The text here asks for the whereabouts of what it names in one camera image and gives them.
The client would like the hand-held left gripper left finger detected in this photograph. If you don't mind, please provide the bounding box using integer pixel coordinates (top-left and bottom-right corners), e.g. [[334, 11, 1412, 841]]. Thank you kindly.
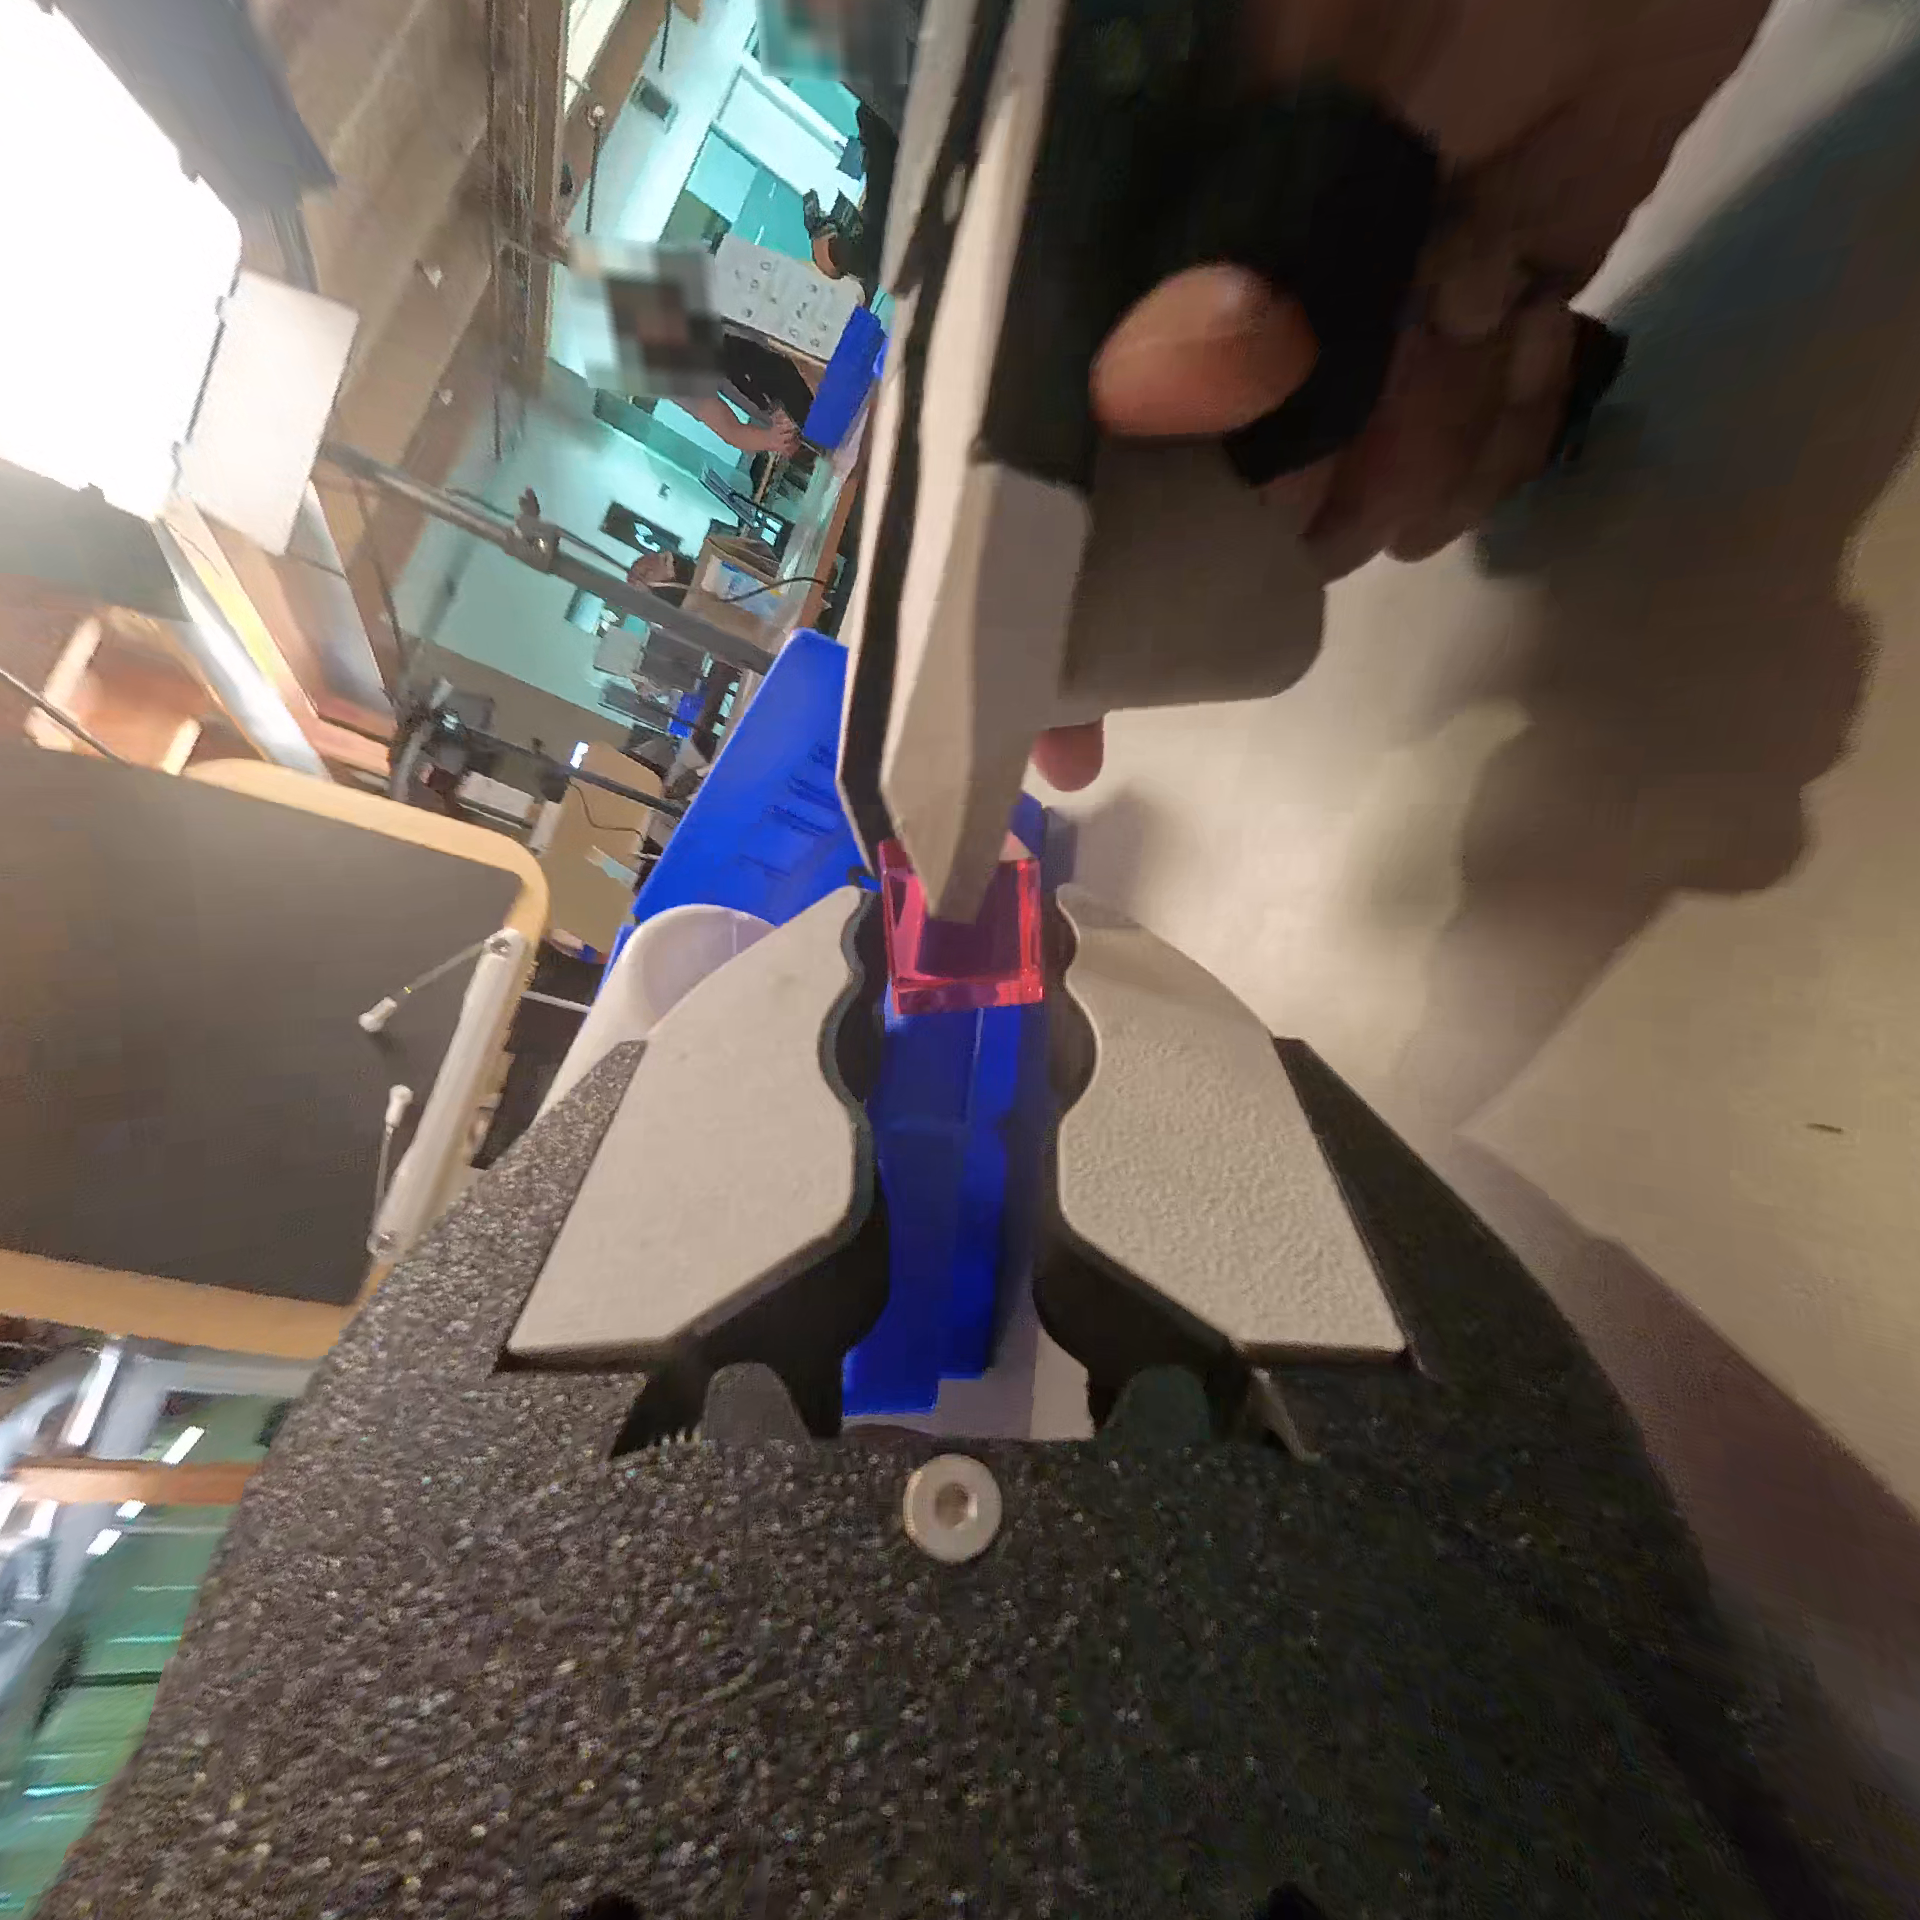
[[508, 886, 887, 1367]]

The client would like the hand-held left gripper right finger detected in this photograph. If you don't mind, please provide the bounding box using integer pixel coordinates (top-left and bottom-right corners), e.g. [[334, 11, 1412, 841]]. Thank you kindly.
[[1036, 882, 1412, 1367]]

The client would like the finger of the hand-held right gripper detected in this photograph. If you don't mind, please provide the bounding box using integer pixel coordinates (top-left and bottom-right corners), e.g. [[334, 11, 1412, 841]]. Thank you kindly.
[[833, 0, 1023, 866], [881, 0, 1094, 923]]

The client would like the blue plastic bin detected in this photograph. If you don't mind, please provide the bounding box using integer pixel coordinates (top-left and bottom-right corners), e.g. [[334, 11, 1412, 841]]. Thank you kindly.
[[607, 626, 1073, 1419]]

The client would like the red translucent cube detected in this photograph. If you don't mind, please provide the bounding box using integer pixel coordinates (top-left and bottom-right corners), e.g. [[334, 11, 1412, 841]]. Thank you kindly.
[[877, 840, 1047, 1011]]

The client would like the person's right hand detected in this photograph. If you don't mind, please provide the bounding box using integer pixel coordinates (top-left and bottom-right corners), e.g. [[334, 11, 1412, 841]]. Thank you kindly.
[[1030, 0, 1772, 798]]

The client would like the white sign board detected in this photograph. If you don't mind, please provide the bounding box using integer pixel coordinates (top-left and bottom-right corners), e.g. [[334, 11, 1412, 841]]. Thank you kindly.
[[711, 241, 872, 362]]

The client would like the small blue bin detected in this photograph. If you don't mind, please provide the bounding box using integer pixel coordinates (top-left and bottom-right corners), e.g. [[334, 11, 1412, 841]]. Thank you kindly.
[[807, 307, 888, 452]]

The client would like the white plastic cup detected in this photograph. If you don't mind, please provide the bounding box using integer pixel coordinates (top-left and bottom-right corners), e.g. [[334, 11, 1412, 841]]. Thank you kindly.
[[573, 904, 782, 1082]]

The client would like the white light bar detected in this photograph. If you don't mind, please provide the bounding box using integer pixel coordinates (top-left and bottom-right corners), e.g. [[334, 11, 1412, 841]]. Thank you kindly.
[[359, 929, 530, 1259]]

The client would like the black pole stand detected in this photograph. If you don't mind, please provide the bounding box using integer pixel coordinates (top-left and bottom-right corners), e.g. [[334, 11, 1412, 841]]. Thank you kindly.
[[322, 441, 797, 676]]

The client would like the black board wooden rim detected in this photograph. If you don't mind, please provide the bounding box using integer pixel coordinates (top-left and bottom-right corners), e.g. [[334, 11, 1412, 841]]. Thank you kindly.
[[0, 736, 552, 1361]]

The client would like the LED light panel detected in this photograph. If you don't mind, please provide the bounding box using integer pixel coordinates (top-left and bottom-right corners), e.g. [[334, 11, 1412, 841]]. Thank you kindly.
[[0, 0, 361, 559]]

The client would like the silver ceiling duct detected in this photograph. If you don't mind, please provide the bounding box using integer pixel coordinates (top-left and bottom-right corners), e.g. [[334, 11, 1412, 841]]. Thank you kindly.
[[151, 511, 325, 771]]

